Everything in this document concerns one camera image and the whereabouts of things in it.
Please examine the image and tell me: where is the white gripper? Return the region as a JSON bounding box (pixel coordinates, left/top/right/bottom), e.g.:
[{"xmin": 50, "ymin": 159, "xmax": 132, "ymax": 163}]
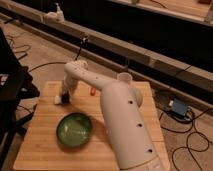
[{"xmin": 60, "ymin": 76, "xmax": 78, "ymax": 96}]

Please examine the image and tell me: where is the black eraser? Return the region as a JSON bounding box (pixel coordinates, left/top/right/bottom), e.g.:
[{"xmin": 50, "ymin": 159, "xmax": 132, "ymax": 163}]
[{"xmin": 62, "ymin": 93, "xmax": 70, "ymax": 103}]

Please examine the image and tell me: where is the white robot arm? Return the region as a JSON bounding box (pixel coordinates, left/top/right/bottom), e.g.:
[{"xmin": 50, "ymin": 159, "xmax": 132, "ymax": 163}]
[{"xmin": 62, "ymin": 60, "xmax": 165, "ymax": 171}]

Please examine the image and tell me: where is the white sponge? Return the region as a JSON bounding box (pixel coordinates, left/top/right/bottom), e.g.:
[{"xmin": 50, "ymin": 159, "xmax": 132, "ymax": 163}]
[{"xmin": 54, "ymin": 95, "xmax": 63, "ymax": 105}]

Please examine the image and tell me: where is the orange carrot toy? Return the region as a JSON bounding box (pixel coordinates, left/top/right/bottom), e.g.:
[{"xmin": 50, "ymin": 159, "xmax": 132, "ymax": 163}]
[{"xmin": 90, "ymin": 87, "xmax": 96, "ymax": 96}]

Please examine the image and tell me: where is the green bowl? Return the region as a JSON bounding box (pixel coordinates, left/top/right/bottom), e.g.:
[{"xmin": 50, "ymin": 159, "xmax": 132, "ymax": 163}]
[{"xmin": 56, "ymin": 112, "xmax": 93, "ymax": 148}]

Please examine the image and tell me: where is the black stand left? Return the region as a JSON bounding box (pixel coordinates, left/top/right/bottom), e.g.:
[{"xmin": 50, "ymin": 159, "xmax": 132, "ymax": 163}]
[{"xmin": 0, "ymin": 28, "xmax": 40, "ymax": 171}]

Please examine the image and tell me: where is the clear plastic cup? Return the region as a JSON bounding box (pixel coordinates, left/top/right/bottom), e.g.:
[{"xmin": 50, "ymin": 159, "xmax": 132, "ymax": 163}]
[{"xmin": 117, "ymin": 72, "xmax": 132, "ymax": 84}]

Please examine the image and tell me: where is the white object on ledge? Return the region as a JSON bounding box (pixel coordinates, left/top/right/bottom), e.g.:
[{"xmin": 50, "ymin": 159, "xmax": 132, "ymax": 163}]
[{"xmin": 44, "ymin": 3, "xmax": 65, "ymax": 22}]

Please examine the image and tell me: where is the wooden board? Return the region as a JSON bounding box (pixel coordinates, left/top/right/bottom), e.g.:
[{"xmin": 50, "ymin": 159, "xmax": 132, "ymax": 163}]
[{"xmin": 13, "ymin": 80, "xmax": 171, "ymax": 171}]

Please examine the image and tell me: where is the blue electronic box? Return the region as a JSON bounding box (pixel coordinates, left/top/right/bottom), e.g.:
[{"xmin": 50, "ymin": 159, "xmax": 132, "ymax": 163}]
[{"xmin": 169, "ymin": 99, "xmax": 188, "ymax": 118}]

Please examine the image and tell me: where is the black cable on floor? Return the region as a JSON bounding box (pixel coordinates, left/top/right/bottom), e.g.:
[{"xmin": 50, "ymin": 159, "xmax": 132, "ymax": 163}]
[{"xmin": 28, "ymin": 36, "xmax": 90, "ymax": 73}]

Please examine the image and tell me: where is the black cables right floor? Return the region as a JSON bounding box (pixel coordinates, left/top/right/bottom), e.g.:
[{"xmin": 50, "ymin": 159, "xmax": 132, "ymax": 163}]
[{"xmin": 156, "ymin": 106, "xmax": 213, "ymax": 171}]

